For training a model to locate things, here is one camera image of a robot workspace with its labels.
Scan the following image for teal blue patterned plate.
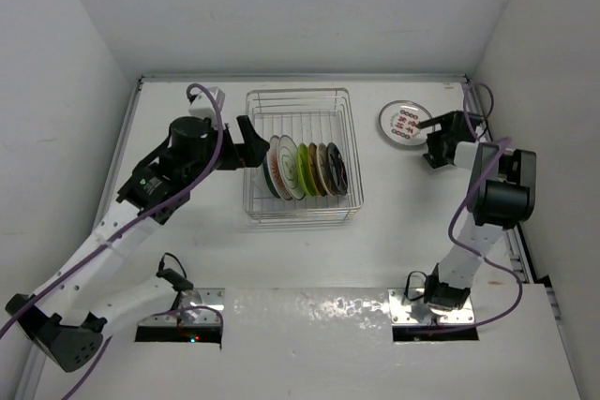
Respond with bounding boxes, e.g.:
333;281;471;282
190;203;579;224
262;156;281;199

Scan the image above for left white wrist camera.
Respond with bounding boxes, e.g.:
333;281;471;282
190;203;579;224
186;84;225;126

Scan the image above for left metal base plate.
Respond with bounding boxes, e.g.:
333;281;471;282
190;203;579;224
138;288;225;328

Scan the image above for black patterned plate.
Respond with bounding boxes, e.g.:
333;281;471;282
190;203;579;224
327;142;348;196

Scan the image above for metal base plate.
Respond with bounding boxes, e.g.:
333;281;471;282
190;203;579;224
388;288;475;328
138;288;225;328

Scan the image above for white plate red characters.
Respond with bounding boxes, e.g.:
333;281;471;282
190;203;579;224
377;100;435;149

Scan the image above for white plate orange sunburst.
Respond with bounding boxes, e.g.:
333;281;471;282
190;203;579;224
267;135;293;200

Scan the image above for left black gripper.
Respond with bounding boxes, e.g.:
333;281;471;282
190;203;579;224
184;114;266;187

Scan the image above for lime green plate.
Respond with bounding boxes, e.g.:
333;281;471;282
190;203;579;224
296;143;317;197

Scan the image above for mustard yellow plate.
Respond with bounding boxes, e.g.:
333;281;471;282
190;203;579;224
308;142;326;197

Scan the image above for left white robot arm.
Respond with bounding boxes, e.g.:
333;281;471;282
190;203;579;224
5;115;269;373

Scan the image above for white plate green rim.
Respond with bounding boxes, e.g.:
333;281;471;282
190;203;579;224
277;135;306;200

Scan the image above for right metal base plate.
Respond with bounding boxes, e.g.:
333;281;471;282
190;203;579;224
388;288;475;328

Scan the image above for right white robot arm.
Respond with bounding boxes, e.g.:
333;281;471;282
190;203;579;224
416;111;537;311

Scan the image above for beige cream plate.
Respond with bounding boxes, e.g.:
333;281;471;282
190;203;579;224
317;143;337;196

